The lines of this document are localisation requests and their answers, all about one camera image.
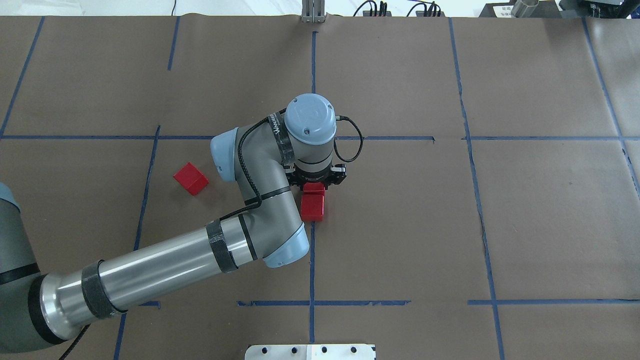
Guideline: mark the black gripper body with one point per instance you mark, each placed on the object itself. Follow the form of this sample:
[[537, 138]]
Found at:
[[313, 177]]

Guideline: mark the red block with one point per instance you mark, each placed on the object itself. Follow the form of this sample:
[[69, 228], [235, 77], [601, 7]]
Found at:
[[191, 179], [314, 188]]

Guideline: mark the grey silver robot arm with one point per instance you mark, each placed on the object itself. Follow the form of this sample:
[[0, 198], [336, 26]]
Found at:
[[290, 147]]

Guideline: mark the silver cylinder at back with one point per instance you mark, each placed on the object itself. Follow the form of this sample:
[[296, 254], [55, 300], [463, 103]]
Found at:
[[523, 8]]

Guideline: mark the dark equipment at back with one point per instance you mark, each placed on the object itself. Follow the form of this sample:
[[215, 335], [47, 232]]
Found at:
[[600, 9]]

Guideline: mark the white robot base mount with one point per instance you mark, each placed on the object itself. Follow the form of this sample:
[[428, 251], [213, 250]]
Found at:
[[323, 351]]

